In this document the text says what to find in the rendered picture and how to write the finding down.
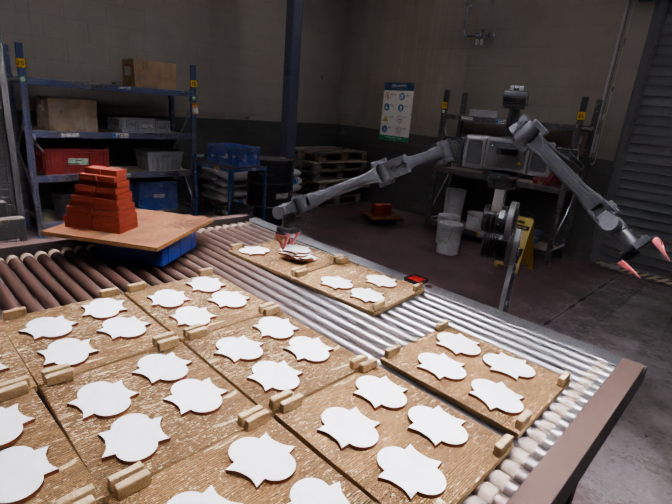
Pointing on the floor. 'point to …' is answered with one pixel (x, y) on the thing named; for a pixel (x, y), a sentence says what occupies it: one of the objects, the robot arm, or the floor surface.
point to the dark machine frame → (12, 227)
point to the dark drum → (280, 185)
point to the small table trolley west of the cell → (228, 183)
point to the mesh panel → (10, 137)
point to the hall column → (291, 78)
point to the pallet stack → (328, 170)
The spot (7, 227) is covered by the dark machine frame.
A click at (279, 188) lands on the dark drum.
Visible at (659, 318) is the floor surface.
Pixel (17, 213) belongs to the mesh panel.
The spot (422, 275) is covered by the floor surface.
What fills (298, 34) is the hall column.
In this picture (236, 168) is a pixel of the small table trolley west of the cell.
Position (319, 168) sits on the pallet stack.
